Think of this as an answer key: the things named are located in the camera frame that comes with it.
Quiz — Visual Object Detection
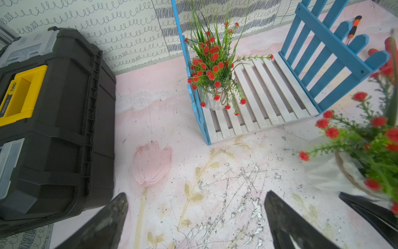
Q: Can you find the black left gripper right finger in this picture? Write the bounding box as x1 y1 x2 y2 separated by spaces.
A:
264 191 338 249

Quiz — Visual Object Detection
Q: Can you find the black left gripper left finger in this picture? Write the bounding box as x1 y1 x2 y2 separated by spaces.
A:
58 193 129 249

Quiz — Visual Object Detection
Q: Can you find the red rubber work glove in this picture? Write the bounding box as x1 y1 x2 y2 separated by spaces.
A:
367 36 398 67

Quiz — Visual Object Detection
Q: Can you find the blue white wooden plant rack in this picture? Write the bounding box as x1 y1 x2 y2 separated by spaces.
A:
177 1 390 145

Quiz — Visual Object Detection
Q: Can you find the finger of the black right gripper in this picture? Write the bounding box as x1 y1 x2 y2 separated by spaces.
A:
339 192 398 248

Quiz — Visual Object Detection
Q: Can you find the black yellow plastic toolbox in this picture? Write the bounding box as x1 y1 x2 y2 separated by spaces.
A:
1 27 116 238

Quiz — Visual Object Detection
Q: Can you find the red baby's breath potted plant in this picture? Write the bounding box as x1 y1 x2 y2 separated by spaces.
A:
184 1 274 116

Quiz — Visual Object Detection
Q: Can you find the orange black screwdriver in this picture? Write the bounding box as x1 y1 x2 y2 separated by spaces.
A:
346 16 362 46

